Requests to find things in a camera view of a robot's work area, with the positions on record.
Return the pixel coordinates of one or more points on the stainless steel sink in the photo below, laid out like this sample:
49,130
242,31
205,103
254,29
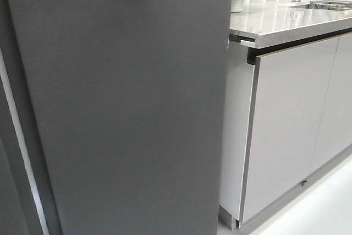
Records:
323,5

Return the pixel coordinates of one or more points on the dark grey fridge door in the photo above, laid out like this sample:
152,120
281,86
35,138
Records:
17,208
128,98

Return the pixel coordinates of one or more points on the grey kitchen counter cabinet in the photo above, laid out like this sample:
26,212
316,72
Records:
287,117

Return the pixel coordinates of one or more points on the grey stone countertop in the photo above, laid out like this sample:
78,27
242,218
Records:
266,24

